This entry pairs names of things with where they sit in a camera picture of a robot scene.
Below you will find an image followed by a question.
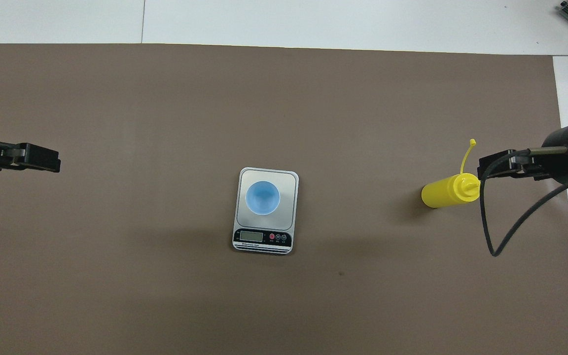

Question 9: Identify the silver digital kitchen scale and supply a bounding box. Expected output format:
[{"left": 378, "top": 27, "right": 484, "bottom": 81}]
[{"left": 232, "top": 167, "right": 300, "bottom": 255}]

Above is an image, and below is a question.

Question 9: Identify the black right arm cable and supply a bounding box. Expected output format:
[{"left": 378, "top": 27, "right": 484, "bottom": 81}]
[{"left": 479, "top": 148, "right": 568, "bottom": 257}]

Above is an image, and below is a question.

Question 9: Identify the light blue plastic cup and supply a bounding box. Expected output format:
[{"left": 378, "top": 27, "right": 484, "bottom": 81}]
[{"left": 245, "top": 181, "right": 281, "bottom": 216}]

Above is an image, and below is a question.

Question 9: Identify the yellow squeeze bottle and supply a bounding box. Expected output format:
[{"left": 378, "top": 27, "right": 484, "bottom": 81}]
[{"left": 421, "top": 139, "right": 481, "bottom": 209}]

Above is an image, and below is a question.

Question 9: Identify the brown table mat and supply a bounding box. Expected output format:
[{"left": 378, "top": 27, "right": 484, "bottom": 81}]
[{"left": 0, "top": 43, "right": 568, "bottom": 355}]

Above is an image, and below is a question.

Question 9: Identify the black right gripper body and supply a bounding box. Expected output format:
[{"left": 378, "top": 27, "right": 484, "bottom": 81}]
[{"left": 526, "top": 125, "right": 568, "bottom": 186}]

